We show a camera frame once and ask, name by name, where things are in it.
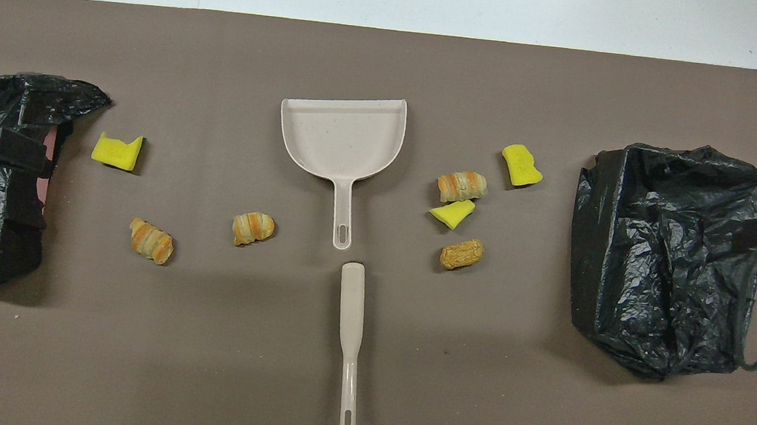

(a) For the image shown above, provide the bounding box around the brown table mat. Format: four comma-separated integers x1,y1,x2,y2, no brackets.
0,0,757,425

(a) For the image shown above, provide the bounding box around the yellow rounded sponge piece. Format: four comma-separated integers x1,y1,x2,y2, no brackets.
498,142,547,190

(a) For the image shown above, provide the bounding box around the toy croissant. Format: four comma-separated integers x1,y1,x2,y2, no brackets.
230,210,278,251
435,169,490,207
125,216,178,267

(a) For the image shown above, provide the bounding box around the beige hand brush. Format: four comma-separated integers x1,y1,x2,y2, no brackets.
326,261,373,425

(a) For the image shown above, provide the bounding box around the yellow notched sponge piece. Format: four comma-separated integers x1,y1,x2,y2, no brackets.
90,130,146,173

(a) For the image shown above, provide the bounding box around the yellow wedge sponge piece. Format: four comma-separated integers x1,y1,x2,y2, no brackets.
427,196,477,233

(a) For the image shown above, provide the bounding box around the brown toy bread roll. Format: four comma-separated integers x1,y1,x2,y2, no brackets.
438,236,487,274

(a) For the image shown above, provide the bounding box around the beige plastic dustpan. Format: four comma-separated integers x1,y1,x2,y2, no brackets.
268,88,409,256

